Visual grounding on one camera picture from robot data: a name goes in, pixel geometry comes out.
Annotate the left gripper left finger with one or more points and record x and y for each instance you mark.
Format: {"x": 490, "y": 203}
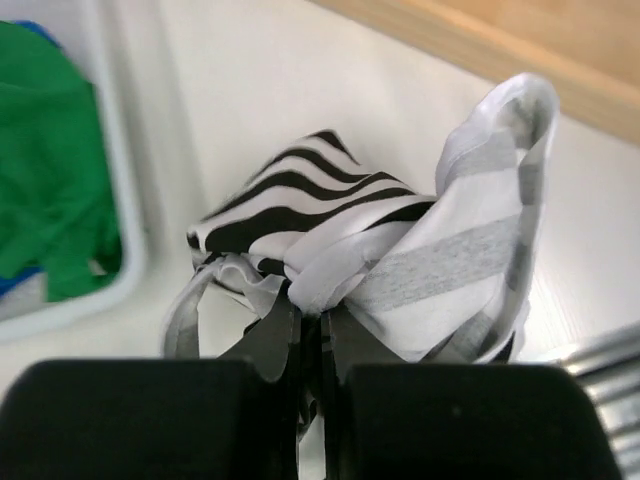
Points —
{"x": 269, "y": 355}

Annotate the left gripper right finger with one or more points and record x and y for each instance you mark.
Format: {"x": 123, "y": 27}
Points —
{"x": 331, "y": 402}

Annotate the striped black white tank top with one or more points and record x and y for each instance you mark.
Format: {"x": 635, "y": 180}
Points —
{"x": 444, "y": 277}

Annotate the green tank top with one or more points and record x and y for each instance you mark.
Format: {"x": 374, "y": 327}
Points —
{"x": 57, "y": 208}

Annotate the blue tank top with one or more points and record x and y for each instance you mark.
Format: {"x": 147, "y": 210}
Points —
{"x": 10, "y": 284}

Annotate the white plastic basket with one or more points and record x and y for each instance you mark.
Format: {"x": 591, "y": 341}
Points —
{"x": 82, "y": 30}

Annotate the wooden clothes rack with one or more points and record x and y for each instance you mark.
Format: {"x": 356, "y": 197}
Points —
{"x": 589, "y": 50}

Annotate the aluminium mounting rail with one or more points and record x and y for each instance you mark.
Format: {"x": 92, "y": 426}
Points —
{"x": 607, "y": 369}

